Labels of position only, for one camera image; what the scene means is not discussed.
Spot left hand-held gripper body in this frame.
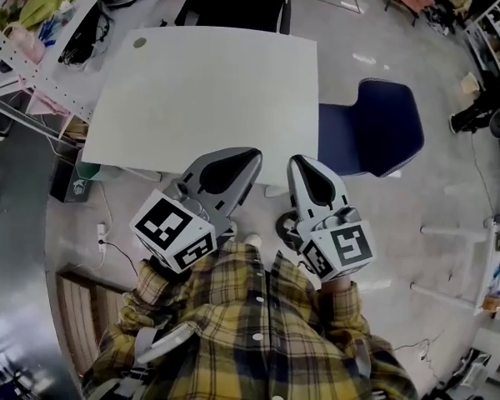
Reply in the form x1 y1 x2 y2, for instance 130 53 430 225
128 147 263 275

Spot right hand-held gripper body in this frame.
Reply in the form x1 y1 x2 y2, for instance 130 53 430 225
286 153 378 284

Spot teal waste bin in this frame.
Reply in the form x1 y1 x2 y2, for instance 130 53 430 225
75 159 124 182

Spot person's right forearm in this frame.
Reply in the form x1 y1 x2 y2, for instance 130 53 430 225
314 277 384 349

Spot person's left forearm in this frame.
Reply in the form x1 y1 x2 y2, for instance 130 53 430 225
118 256 209 341

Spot white square table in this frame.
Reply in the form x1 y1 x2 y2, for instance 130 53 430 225
81 26 320 191

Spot blue chair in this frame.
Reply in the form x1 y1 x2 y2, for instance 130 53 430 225
318 77 426 178

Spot black box white print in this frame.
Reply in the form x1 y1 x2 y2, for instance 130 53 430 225
49 156 93 203

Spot yellow plaid shirt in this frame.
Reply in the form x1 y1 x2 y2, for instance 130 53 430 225
81 239 420 400

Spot white side table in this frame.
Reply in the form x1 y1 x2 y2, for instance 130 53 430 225
410 217 500 316

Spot wooden slatted panel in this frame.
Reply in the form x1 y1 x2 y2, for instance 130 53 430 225
54 269 139 377

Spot brown cardboard box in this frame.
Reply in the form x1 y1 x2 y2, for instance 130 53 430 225
60 114 91 141

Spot beige small container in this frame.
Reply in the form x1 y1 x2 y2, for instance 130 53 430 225
460 72 481 95

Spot white perforated shelf rack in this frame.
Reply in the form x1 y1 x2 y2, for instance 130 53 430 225
0 0 201 141

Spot blue plastic packets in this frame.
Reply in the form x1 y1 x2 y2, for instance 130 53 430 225
37 18 63 48

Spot white storage shelf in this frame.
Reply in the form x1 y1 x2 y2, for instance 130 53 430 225
462 0 500 85

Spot pink container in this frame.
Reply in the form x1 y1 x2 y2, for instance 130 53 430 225
2 22 47 64

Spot flower bunch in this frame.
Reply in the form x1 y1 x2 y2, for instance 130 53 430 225
0 0 34 31

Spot white shoulder strap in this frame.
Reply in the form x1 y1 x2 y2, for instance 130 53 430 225
135 322 197 365
352 337 374 377

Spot black cable bundle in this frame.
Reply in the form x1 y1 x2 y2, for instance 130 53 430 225
57 2 113 71

